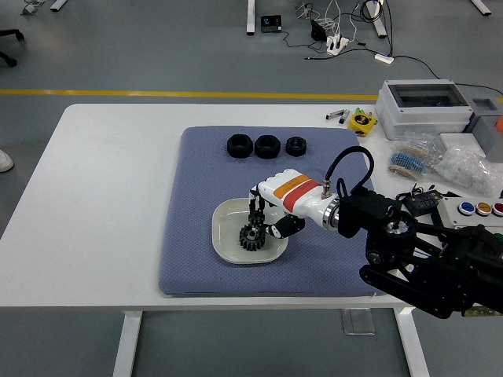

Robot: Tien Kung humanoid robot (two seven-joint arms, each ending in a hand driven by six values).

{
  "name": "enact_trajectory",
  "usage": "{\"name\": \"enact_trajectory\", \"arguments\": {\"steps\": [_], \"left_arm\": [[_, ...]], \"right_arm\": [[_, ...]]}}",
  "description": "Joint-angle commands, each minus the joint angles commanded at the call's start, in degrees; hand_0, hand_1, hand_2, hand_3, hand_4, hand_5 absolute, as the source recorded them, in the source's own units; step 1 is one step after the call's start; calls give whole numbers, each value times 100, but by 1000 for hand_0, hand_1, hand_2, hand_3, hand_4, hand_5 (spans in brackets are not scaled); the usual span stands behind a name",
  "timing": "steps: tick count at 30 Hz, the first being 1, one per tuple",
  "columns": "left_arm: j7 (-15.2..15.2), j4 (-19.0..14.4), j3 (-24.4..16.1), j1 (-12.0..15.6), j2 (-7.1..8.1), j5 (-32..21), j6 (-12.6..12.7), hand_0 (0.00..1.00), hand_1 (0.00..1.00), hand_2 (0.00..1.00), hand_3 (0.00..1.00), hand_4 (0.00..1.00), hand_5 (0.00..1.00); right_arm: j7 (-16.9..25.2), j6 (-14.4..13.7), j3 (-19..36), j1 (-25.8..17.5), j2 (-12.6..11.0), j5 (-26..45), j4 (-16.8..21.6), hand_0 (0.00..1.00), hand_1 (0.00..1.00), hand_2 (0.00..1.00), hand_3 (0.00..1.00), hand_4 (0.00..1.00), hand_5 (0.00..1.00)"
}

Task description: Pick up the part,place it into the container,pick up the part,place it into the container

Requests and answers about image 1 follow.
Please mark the bag of white parts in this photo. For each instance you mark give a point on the bag of white parts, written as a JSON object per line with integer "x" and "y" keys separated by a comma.
{"x": 467, "y": 169}

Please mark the white background desk leg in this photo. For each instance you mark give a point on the white background desk leg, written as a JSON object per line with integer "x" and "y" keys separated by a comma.
{"x": 250, "y": 17}
{"x": 379, "y": 23}

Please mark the blue-grey quilted mat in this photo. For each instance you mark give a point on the blue-grey quilted mat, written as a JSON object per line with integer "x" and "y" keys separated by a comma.
{"x": 196, "y": 176}

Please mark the white flat box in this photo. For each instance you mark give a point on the white flat box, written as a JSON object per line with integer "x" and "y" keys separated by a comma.
{"x": 460, "y": 139}

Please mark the silver and black marker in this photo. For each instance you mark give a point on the silver and black marker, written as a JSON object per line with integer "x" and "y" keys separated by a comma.
{"x": 334, "y": 115}

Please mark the large black gear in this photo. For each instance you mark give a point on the large black gear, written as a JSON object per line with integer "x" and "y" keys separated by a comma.
{"x": 249, "y": 242}

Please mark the small black gear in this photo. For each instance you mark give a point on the small black gear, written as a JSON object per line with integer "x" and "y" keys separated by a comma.
{"x": 255, "y": 220}

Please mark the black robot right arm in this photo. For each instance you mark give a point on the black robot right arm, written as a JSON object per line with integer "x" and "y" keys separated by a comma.
{"x": 412, "y": 255}

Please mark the bag of blue resistors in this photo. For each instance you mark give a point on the bag of blue resistors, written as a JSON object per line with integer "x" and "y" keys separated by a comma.
{"x": 408, "y": 159}

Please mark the black device with screen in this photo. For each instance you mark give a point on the black device with screen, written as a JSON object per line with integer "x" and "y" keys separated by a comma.
{"x": 271, "y": 23}

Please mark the black under-table control panel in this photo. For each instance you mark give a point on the black under-table control panel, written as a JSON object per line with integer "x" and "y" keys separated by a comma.
{"x": 479, "y": 312}

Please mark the white square plate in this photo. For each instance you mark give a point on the white square plate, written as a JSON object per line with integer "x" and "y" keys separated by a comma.
{"x": 228, "y": 220}

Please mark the black digital meter module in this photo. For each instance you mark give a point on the black digital meter module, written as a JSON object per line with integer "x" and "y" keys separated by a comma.
{"x": 423, "y": 202}

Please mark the grey lidded box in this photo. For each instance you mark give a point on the grey lidded box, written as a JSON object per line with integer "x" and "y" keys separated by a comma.
{"x": 487, "y": 129}

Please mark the black office chair base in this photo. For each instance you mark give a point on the black office chair base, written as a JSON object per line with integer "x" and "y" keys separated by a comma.
{"x": 9, "y": 35}

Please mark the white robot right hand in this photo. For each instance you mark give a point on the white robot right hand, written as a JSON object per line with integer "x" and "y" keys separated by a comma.
{"x": 294, "y": 192}

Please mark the small black hex nut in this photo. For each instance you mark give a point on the small black hex nut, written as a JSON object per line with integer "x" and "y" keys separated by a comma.
{"x": 291, "y": 149}

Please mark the white power strip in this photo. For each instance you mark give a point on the white power strip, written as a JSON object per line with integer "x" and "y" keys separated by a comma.
{"x": 337, "y": 44}

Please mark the grey metal floor bracket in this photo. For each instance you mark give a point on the grey metal floor bracket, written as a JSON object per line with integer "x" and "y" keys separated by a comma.
{"x": 30, "y": 8}

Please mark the three-button control box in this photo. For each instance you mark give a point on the three-button control box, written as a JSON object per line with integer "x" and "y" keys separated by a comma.
{"x": 467, "y": 207}

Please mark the large black hex nut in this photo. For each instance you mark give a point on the large black hex nut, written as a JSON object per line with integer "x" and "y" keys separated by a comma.
{"x": 235, "y": 146}
{"x": 262, "y": 151}

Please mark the white background desk foot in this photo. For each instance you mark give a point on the white background desk foot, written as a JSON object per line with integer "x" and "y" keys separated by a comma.
{"x": 59, "y": 4}
{"x": 482, "y": 6}

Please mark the person's white shoe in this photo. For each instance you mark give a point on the person's white shoe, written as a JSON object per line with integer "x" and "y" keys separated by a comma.
{"x": 4, "y": 160}

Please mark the yellow tape measure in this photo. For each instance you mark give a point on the yellow tape measure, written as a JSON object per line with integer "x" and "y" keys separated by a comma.
{"x": 361, "y": 122}

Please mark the white table leg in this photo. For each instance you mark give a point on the white table leg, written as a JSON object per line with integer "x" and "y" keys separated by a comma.
{"x": 412, "y": 345}
{"x": 127, "y": 341}

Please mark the grey enclosure with clear lid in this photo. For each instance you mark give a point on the grey enclosure with clear lid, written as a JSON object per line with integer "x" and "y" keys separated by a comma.
{"x": 416, "y": 118}

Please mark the white adapter block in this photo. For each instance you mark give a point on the white adapter block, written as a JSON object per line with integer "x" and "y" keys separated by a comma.
{"x": 384, "y": 58}

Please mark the short black marker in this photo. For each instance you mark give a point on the short black marker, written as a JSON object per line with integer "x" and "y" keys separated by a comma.
{"x": 344, "y": 118}

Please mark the orange object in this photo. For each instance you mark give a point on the orange object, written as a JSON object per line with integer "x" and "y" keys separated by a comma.
{"x": 500, "y": 123}

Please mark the black power adapter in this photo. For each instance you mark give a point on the black power adapter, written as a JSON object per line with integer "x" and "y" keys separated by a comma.
{"x": 318, "y": 30}

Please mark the clear plastic floor piece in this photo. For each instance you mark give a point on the clear plastic floor piece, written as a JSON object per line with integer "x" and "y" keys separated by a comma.
{"x": 357, "y": 322}

